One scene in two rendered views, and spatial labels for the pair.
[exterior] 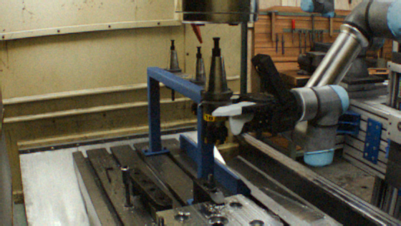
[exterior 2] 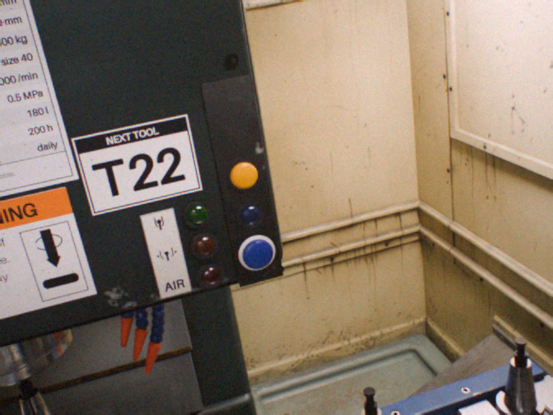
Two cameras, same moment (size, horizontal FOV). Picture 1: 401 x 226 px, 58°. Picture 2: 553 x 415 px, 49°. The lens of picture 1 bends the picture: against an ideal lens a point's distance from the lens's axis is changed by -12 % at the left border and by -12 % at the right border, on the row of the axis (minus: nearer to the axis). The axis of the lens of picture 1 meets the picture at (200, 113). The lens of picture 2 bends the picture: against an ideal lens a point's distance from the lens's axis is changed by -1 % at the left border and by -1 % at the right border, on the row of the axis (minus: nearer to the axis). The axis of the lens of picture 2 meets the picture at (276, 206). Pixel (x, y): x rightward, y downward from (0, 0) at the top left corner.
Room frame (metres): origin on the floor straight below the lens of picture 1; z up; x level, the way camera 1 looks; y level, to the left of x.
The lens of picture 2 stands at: (1.26, -0.60, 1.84)
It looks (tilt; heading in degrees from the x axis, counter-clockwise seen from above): 22 degrees down; 102
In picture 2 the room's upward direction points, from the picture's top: 9 degrees counter-clockwise
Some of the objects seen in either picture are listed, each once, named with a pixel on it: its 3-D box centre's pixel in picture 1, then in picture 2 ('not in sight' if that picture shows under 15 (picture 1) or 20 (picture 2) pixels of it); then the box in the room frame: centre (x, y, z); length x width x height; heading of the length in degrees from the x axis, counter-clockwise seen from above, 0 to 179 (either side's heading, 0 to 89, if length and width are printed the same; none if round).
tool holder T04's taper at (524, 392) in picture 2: (172, 59); (520, 382); (1.41, 0.10, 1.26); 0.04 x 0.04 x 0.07
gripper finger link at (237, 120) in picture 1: (235, 120); not in sight; (0.75, -0.07, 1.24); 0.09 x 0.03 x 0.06; 128
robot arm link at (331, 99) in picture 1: (324, 103); not in sight; (0.89, -0.29, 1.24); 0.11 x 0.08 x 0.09; 115
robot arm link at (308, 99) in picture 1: (298, 104); not in sight; (0.86, -0.22, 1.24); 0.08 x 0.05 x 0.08; 25
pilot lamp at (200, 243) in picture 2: not in sight; (204, 245); (1.08, -0.12, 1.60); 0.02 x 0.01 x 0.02; 25
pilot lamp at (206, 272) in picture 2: not in sight; (211, 276); (1.08, -0.12, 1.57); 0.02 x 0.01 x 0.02; 25
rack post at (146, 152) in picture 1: (154, 115); not in sight; (1.44, 0.17, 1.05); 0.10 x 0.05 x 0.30; 115
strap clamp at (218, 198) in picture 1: (209, 199); not in sight; (0.92, -0.02, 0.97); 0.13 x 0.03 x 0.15; 25
